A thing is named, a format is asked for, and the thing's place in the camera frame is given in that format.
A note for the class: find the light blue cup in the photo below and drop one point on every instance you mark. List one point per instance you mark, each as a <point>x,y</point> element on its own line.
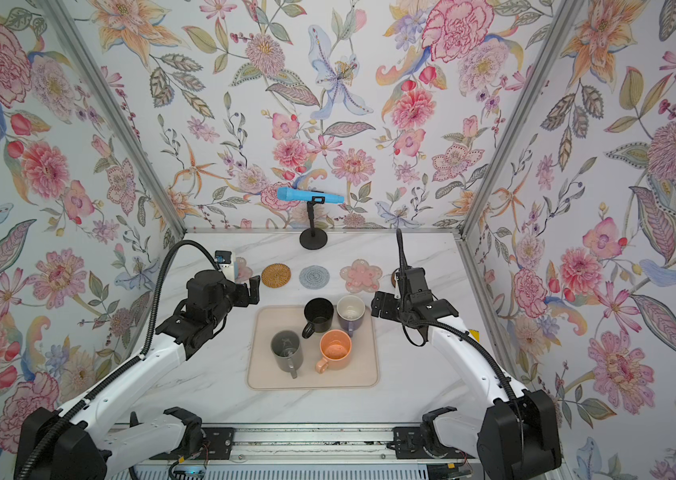
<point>227,262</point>

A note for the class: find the woven rattan round coaster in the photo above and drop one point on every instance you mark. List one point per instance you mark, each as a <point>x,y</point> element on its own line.
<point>276,275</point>

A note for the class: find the blue woven round coaster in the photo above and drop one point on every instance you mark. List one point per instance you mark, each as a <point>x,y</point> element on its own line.
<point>314,277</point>

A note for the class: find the pink flower silicone coaster right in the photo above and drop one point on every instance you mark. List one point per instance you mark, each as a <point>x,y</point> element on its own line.
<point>361,276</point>

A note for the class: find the pink flower silicone coaster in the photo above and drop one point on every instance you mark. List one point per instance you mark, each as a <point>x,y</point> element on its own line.
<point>361,276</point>
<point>242,271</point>

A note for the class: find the black cup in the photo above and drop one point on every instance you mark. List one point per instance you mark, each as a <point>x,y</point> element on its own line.
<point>319,313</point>

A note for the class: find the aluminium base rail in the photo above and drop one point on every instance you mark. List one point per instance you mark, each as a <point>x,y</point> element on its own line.
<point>323,443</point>

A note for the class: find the white cup with purple outside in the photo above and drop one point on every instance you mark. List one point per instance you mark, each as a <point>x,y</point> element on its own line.
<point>351,311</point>

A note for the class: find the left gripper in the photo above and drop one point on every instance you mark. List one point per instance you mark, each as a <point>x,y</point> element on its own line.
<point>255,290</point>

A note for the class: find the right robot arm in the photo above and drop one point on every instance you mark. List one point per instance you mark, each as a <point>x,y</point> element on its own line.
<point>512,431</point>

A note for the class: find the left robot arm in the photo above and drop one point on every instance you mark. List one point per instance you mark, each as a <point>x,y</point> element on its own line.
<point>75,441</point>

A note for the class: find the black microphone stand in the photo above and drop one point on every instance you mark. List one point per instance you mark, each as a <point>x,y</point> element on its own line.
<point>313,238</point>

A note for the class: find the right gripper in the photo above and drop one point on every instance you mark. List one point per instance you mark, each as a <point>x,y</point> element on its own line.
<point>377,302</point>

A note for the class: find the pink flower silicone coaster left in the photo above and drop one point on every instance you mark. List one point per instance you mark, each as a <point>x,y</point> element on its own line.
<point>242,271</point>

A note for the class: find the blue microphone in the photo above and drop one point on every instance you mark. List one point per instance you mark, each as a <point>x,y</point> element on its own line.
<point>295,195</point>

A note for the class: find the grey cup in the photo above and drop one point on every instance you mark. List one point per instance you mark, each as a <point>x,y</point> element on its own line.
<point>287,350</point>

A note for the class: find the orange cup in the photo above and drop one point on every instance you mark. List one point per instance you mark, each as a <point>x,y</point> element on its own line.
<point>335,350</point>

